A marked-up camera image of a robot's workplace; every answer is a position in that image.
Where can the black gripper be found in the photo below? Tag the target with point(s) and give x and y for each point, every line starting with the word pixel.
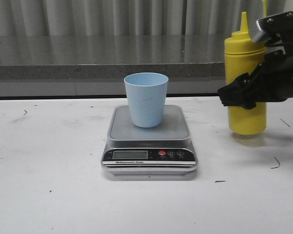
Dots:
pixel 273 83

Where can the yellow squeeze bottle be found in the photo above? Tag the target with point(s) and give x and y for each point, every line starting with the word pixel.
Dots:
pixel 242 55

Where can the light blue plastic cup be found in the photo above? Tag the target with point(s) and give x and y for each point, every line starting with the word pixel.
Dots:
pixel 146 96

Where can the silver digital kitchen scale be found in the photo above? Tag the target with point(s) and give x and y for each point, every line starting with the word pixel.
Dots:
pixel 165 149

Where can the grey stone counter ledge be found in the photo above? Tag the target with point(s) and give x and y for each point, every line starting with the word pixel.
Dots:
pixel 71 66

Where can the white pleated curtain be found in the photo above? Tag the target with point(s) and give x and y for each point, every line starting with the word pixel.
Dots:
pixel 122 17

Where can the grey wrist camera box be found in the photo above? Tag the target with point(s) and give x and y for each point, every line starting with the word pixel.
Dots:
pixel 276 27

